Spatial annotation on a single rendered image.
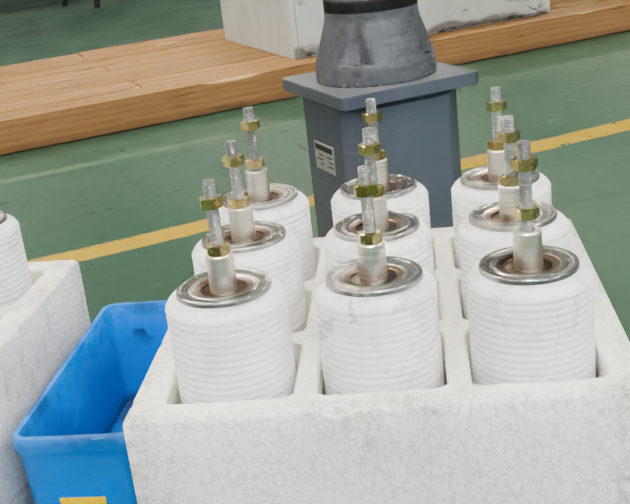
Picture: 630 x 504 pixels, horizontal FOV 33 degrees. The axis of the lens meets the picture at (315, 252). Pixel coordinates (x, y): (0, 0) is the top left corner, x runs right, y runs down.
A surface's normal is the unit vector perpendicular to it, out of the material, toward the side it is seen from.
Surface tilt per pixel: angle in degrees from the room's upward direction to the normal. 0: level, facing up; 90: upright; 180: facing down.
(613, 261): 0
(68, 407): 88
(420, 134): 90
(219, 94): 90
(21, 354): 90
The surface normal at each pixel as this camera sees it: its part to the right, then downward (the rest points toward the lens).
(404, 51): 0.39, -0.03
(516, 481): -0.07, 0.35
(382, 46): 0.06, 0.04
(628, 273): -0.11, -0.93
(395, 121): 0.40, 0.27
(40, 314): 0.99, -0.06
